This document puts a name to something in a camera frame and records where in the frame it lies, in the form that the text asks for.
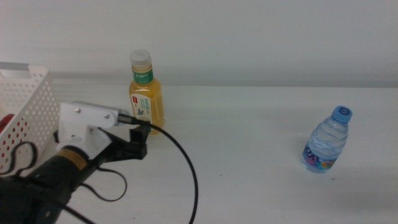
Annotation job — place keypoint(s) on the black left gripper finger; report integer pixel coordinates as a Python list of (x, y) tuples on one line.
[(140, 133)]

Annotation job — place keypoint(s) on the yellow tea bottle green label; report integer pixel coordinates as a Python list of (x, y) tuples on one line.
[(152, 93)]

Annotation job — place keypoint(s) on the red cola can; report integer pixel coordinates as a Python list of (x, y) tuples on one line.
[(6, 121)]

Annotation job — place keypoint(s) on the small water bottle blue cap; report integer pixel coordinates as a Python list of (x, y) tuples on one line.
[(326, 140)]

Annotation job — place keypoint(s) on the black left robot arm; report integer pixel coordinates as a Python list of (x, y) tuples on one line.
[(37, 193)]

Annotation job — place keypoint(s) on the white perforated plastic basket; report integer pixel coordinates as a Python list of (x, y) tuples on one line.
[(34, 93)]

